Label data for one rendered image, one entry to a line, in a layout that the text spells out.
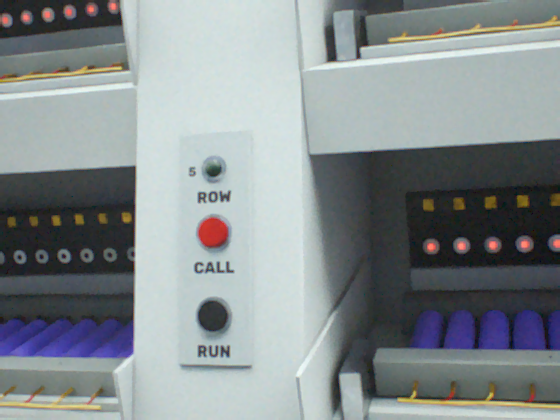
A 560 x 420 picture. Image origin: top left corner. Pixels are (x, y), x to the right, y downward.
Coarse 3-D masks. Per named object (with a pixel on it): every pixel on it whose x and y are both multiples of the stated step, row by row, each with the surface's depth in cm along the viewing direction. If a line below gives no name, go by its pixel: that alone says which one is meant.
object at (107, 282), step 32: (0, 288) 64; (32, 288) 64; (64, 288) 63; (96, 288) 62; (128, 288) 61; (128, 384) 41; (0, 416) 48; (32, 416) 47; (64, 416) 47; (96, 416) 46; (128, 416) 41
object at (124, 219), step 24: (0, 216) 63; (24, 216) 63; (48, 216) 62; (72, 216) 61; (96, 216) 61; (120, 216) 60; (0, 240) 64; (24, 240) 63; (48, 240) 63; (72, 240) 62; (96, 240) 62; (120, 240) 61; (0, 264) 65; (24, 264) 64; (48, 264) 63; (72, 264) 63; (96, 264) 62; (120, 264) 61
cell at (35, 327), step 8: (40, 320) 59; (24, 328) 57; (32, 328) 57; (40, 328) 58; (16, 336) 56; (24, 336) 56; (32, 336) 57; (0, 344) 54; (8, 344) 55; (16, 344) 55; (0, 352) 54; (8, 352) 54
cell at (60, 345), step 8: (88, 320) 57; (72, 328) 56; (80, 328) 56; (88, 328) 57; (96, 328) 57; (64, 336) 55; (72, 336) 55; (80, 336) 55; (48, 344) 53; (56, 344) 53; (64, 344) 54; (72, 344) 54; (40, 352) 52; (48, 352) 52; (56, 352) 53; (64, 352) 53
